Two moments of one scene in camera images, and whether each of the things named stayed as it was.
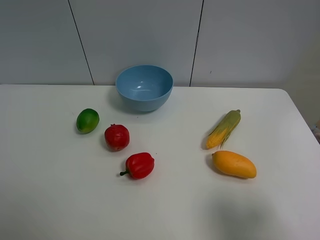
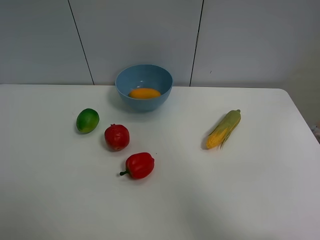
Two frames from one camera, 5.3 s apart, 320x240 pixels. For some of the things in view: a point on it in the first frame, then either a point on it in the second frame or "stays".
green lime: x=87 y=120 stays
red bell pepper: x=139 y=165 stays
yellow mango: x=230 y=163 to x=144 y=93
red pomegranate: x=116 y=137 stays
